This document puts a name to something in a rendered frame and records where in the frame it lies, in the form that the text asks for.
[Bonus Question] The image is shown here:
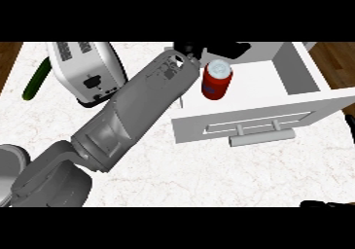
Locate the green cucumber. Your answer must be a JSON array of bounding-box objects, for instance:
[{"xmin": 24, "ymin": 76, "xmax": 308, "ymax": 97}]
[{"xmin": 21, "ymin": 56, "xmax": 54, "ymax": 102}]

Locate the white open drawer box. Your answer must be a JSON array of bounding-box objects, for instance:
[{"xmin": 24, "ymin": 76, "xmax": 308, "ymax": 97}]
[{"xmin": 175, "ymin": 41, "xmax": 330, "ymax": 122}]

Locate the white drawer front with handle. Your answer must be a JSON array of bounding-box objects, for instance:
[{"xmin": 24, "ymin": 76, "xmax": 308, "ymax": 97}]
[{"xmin": 170, "ymin": 86, "xmax": 355, "ymax": 148}]

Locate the red can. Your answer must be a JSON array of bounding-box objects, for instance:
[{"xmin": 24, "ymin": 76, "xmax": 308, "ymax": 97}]
[{"xmin": 200, "ymin": 58, "xmax": 234, "ymax": 101}]

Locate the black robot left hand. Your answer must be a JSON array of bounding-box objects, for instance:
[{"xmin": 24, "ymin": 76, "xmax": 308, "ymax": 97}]
[{"xmin": 173, "ymin": 41, "xmax": 253, "ymax": 61}]

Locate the white toaster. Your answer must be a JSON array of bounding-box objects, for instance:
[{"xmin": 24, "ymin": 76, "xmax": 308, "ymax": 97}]
[{"xmin": 45, "ymin": 41, "xmax": 129, "ymax": 109}]

